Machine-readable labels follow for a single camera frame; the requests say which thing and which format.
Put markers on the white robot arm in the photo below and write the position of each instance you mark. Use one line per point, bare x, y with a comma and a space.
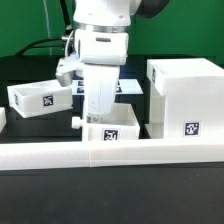
101, 41

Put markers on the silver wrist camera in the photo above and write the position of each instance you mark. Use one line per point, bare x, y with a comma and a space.
66, 68

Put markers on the fiducial marker sheet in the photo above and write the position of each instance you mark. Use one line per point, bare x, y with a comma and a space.
124, 87

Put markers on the white drawer tray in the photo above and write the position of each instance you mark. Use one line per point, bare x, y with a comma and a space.
39, 98
120, 124

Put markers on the white front drawer tray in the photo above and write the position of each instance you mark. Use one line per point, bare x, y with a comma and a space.
120, 124

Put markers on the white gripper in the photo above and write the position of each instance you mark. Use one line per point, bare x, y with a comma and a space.
100, 86

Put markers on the white left fence rail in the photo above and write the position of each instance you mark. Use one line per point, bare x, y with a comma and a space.
2, 118

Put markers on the white fence rail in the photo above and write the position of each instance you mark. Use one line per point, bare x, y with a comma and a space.
28, 156
2, 118

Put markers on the white front fence rail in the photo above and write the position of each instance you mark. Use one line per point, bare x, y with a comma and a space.
28, 156

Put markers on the white drawer cabinet box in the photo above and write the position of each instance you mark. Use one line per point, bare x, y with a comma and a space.
186, 98

